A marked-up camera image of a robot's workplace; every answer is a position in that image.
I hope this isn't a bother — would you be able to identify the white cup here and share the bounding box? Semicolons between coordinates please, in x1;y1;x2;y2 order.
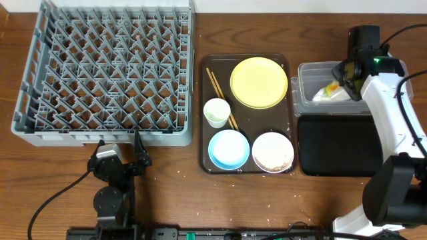
203;98;231;129

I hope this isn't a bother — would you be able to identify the blue bowl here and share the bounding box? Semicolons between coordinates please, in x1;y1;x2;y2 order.
207;129;250;171

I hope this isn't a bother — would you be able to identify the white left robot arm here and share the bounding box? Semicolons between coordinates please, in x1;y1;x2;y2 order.
87;131;152;240

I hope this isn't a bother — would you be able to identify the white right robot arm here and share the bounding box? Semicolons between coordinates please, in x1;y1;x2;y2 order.
332;53;426;237

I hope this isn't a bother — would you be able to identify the crumpled white wrapper waste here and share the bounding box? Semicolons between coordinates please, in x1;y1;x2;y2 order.
312;80;350;102

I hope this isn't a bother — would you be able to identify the clear plastic waste bin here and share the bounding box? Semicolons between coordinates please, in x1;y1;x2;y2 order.
290;59;414;117

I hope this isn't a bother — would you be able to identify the black waste tray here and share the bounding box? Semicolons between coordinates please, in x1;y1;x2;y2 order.
298;115;383;177

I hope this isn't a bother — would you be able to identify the yellow plate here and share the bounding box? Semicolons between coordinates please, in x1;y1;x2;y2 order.
230;57;288;109

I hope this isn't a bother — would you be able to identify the grey dish rack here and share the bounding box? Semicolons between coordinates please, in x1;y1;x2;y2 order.
11;1;195;147

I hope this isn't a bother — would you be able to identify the right wooden chopstick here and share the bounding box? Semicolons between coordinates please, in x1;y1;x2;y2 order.
211;72;240;131

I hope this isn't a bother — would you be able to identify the dark brown serving tray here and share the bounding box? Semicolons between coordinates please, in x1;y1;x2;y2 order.
198;53;297;175

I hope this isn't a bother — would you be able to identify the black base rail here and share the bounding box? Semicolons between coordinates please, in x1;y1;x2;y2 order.
65;227;334;240

